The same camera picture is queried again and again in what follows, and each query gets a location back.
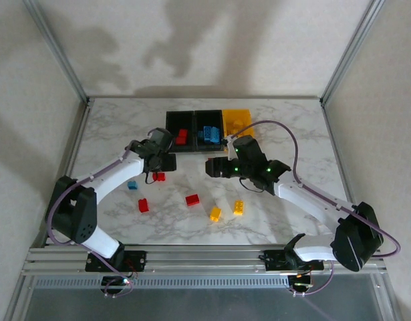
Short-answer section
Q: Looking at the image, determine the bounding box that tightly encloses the grey slotted cable duct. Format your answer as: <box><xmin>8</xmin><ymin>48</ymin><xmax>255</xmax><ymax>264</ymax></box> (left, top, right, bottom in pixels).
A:
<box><xmin>33</xmin><ymin>276</ymin><xmax>291</xmax><ymax>290</ymax></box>

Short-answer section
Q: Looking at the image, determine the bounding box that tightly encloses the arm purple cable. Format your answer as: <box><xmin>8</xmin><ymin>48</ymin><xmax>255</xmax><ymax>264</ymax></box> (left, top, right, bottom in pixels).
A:
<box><xmin>46</xmin><ymin>128</ymin><xmax>159</xmax><ymax>298</ymax></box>
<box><xmin>225</xmin><ymin>120</ymin><xmax>402</xmax><ymax>298</ymax></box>

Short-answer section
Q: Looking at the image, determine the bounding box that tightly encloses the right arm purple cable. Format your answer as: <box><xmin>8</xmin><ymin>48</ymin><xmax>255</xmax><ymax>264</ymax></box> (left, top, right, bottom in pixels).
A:
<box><xmin>225</xmin><ymin>120</ymin><xmax>402</xmax><ymax>298</ymax></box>

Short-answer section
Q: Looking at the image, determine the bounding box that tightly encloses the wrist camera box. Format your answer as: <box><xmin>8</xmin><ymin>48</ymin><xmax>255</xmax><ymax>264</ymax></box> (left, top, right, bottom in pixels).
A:
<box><xmin>147</xmin><ymin>127</ymin><xmax>174</xmax><ymax>150</ymax></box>
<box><xmin>232</xmin><ymin>135</ymin><xmax>259</xmax><ymax>158</ymax></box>

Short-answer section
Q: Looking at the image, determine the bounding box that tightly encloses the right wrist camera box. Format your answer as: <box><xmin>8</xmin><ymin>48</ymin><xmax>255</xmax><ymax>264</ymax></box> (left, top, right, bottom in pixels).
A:
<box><xmin>232</xmin><ymin>135</ymin><xmax>259</xmax><ymax>158</ymax></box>

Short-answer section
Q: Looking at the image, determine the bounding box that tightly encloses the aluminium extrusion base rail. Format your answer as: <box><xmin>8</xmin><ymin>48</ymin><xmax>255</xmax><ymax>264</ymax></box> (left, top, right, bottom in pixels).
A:
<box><xmin>23</xmin><ymin>245</ymin><xmax>388</xmax><ymax>277</ymax></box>

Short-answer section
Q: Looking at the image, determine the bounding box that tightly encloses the yellow plastic bin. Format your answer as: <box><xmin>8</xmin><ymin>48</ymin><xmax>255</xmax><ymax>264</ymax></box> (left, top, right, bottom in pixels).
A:
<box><xmin>221</xmin><ymin>108</ymin><xmax>256</xmax><ymax>140</ymax></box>

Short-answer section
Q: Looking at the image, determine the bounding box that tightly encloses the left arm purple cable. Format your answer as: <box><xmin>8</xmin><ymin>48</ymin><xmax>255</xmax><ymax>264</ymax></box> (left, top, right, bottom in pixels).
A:
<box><xmin>46</xmin><ymin>128</ymin><xmax>159</xmax><ymax>298</ymax></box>

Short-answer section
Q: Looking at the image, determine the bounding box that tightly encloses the aluminium table side rail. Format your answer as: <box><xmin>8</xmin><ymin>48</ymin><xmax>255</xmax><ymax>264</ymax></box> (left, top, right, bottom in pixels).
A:
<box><xmin>320</xmin><ymin>102</ymin><xmax>373</xmax><ymax>247</ymax></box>
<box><xmin>34</xmin><ymin>98</ymin><xmax>94</xmax><ymax>248</ymax></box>

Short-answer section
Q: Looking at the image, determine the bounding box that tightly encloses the small black controller board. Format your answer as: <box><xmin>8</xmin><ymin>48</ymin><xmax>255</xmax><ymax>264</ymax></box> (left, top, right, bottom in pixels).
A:
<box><xmin>100</xmin><ymin>276</ymin><xmax>132</xmax><ymax>296</ymax></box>
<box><xmin>288</xmin><ymin>274</ymin><xmax>315</xmax><ymax>292</ymax></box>

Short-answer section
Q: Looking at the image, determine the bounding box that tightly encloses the aluminium frame post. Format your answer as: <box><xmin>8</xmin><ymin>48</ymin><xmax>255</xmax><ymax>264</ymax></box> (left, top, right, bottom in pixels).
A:
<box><xmin>23</xmin><ymin>0</ymin><xmax>91</xmax><ymax>104</ymax></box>
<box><xmin>319</xmin><ymin>0</ymin><xmax>384</xmax><ymax>105</ymax></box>

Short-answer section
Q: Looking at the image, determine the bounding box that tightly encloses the black plastic bin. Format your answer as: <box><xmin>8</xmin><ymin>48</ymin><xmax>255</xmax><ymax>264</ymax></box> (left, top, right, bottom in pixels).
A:
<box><xmin>193</xmin><ymin>109</ymin><xmax>225</xmax><ymax>153</ymax></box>
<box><xmin>165</xmin><ymin>110</ymin><xmax>196</xmax><ymax>154</ymax></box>

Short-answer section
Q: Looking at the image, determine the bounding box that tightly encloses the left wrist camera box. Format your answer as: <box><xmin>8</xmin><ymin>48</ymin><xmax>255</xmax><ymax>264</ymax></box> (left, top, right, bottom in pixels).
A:
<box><xmin>147</xmin><ymin>127</ymin><xmax>174</xmax><ymax>150</ymax></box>

